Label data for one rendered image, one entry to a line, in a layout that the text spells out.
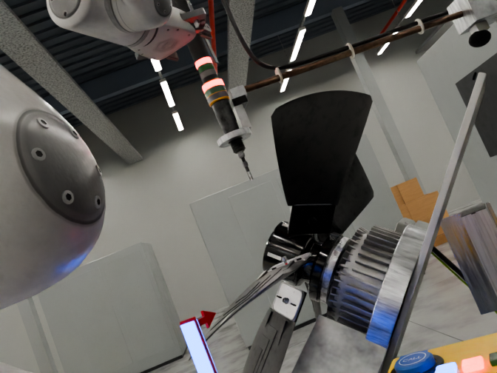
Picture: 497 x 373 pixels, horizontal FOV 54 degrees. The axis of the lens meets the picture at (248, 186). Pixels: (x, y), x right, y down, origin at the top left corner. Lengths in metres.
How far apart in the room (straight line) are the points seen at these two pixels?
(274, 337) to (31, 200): 0.81
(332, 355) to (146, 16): 0.62
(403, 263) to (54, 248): 0.69
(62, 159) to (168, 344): 7.90
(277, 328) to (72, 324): 7.48
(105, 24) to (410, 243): 0.61
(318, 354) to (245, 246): 5.57
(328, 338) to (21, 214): 0.72
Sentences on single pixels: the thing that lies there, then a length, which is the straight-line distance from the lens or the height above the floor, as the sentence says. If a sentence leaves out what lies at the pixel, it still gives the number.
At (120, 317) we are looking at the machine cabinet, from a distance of 8.22.
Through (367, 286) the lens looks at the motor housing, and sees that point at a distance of 0.90.
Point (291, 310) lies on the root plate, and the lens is 1.01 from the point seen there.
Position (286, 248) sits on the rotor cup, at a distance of 0.98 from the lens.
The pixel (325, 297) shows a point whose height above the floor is 1.10.
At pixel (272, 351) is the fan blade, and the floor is 1.04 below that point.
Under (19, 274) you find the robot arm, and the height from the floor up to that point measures 1.28.
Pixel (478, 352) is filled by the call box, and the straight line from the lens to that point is 0.54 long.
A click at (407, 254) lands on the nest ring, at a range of 0.89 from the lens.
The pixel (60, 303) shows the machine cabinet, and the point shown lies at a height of 1.53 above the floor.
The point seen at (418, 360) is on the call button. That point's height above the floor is 1.08.
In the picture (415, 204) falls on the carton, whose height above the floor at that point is 0.79.
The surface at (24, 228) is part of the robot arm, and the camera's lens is 0.26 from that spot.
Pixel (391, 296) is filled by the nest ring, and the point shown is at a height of 1.08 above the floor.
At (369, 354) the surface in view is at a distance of 0.90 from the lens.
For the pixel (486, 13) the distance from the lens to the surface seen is 1.21.
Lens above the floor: 1.25
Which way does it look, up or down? 6 degrees up
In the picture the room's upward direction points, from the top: 22 degrees counter-clockwise
